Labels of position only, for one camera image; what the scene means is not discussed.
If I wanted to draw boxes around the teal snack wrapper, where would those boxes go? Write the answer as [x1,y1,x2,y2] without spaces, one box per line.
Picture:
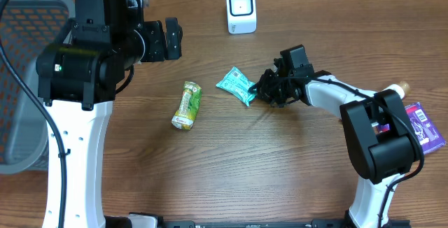
[216,66,256,106]

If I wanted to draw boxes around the green yellow snack bar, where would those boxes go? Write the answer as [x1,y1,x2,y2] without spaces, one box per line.
[171,81,202,130]

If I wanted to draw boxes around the white tube gold cap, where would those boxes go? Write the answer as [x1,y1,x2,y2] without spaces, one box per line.
[384,81,411,99]

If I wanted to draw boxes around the purple pad package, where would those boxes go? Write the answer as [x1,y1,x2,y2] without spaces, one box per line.
[376,101,447,156]

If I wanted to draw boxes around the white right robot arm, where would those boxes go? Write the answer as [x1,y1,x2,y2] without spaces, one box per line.
[249,45,424,227]

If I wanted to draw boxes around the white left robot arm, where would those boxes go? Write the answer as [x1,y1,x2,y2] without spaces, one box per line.
[36,0,183,228]

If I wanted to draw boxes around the white barcode scanner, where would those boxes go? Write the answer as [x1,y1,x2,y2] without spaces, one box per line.
[226,0,257,34]

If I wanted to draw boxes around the grey plastic basket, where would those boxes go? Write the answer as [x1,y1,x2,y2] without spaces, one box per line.
[0,0,74,176]

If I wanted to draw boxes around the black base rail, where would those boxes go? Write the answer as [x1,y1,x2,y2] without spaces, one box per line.
[158,216,356,228]

